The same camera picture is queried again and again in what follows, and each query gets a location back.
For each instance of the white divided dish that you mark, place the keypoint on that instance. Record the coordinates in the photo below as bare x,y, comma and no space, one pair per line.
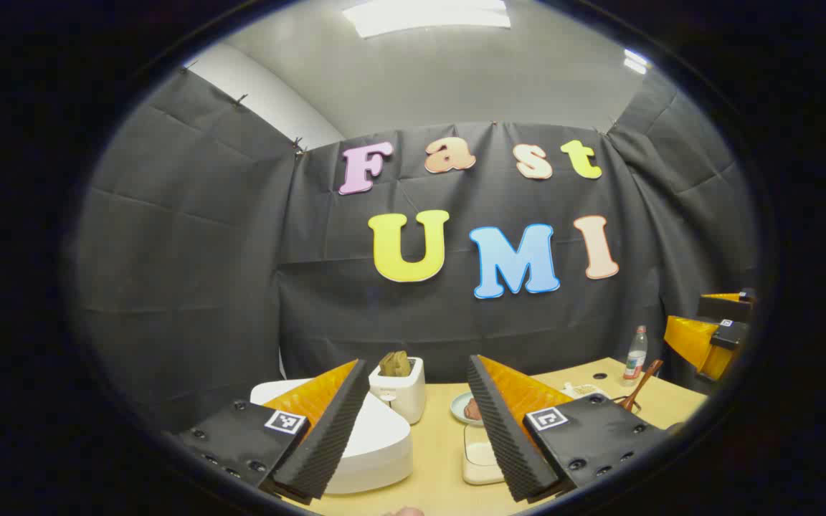
585,391

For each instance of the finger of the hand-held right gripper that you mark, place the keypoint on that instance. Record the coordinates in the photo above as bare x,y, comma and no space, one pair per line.
725,308
692,337

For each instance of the clear plastic rice tray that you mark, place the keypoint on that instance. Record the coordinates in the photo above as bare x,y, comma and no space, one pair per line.
477,473

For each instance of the light blue plate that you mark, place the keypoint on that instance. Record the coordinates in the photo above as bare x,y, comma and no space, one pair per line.
457,408

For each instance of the clear plastic water bottle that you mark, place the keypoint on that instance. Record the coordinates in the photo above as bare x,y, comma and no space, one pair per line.
635,362

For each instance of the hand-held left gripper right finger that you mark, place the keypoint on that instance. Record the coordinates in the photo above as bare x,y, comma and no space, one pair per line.
502,437

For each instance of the white toaster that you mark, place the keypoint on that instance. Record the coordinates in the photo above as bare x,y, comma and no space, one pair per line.
402,398

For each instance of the large ceiling light panel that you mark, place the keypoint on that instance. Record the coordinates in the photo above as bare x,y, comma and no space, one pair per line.
427,18

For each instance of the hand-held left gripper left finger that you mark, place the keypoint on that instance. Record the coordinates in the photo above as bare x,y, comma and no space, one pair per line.
327,437

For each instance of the brown toast slice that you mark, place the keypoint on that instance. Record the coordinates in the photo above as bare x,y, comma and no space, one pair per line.
394,364

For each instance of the white rice cooker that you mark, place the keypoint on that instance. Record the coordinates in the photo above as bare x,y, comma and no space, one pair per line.
377,444

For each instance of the brown wooden spoon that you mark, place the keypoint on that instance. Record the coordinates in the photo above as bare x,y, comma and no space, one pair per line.
644,381

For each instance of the red meat slices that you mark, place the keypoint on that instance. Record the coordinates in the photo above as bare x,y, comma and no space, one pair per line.
472,410

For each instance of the black backdrop cloth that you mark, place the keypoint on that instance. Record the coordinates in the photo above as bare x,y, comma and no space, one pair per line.
205,287

